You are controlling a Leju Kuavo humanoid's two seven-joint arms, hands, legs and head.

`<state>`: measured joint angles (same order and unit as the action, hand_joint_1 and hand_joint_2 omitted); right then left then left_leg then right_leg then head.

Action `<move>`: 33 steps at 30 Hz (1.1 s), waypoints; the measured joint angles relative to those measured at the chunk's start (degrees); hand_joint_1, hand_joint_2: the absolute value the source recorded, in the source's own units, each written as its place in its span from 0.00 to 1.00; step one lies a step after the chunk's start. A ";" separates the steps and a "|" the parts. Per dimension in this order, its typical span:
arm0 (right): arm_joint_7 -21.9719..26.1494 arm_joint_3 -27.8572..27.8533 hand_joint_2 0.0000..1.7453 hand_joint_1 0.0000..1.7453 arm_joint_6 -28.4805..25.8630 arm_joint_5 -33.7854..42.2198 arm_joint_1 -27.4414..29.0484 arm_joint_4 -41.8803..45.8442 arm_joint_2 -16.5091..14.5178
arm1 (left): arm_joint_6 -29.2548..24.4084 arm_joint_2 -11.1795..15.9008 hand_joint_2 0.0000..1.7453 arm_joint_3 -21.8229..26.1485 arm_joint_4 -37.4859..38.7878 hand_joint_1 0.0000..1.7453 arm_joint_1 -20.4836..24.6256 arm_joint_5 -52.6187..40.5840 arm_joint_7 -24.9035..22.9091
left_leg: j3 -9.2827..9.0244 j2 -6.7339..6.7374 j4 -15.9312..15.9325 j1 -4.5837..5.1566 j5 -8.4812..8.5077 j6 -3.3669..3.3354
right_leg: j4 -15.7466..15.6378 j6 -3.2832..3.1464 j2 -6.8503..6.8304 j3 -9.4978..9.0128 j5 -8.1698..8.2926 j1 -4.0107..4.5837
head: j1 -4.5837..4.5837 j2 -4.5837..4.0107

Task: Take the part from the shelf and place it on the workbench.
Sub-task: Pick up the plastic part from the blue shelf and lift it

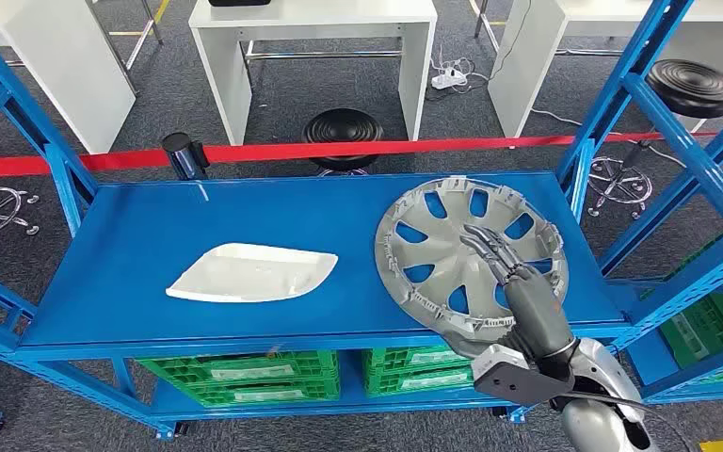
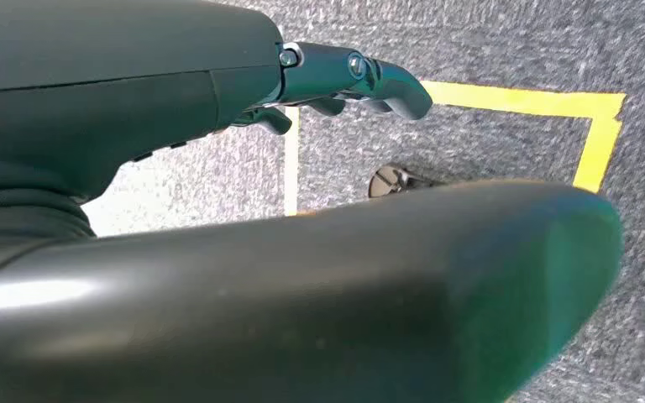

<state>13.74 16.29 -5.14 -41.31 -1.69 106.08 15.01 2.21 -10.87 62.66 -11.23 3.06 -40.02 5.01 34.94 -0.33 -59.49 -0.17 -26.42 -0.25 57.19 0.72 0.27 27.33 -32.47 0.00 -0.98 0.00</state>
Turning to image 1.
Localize steel table frame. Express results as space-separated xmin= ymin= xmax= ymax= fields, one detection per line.
xmin=241 ymin=38 xmax=405 ymax=65
xmin=84 ymin=0 xmax=167 ymax=98
xmin=472 ymin=0 xmax=625 ymax=58

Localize red barrier belt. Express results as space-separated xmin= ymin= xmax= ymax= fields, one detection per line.
xmin=0 ymin=130 xmax=719 ymax=181

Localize white power strip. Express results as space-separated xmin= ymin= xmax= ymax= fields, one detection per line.
xmin=430 ymin=67 xmax=469 ymax=91

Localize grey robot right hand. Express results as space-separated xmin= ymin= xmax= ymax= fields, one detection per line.
xmin=459 ymin=223 xmax=580 ymax=364

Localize black stanchion post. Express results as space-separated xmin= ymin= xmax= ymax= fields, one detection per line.
xmin=161 ymin=132 xmax=211 ymax=182

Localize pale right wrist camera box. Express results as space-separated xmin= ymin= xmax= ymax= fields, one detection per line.
xmin=471 ymin=344 xmax=578 ymax=408

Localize black round stool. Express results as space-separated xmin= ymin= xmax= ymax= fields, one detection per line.
xmin=301 ymin=107 xmax=385 ymax=178
xmin=586 ymin=58 xmax=723 ymax=220

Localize grey plastic wheel hubcap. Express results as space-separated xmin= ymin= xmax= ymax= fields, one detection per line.
xmin=374 ymin=176 xmax=570 ymax=362

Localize white plastic panel part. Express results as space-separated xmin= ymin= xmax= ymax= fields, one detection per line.
xmin=165 ymin=242 xmax=340 ymax=304

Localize white cable bundle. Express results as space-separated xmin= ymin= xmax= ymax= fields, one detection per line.
xmin=425 ymin=43 xmax=493 ymax=101

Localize white desk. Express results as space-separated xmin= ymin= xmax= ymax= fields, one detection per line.
xmin=187 ymin=0 xmax=439 ymax=147
xmin=0 ymin=0 xmax=138 ymax=155
xmin=488 ymin=0 xmax=723 ymax=139

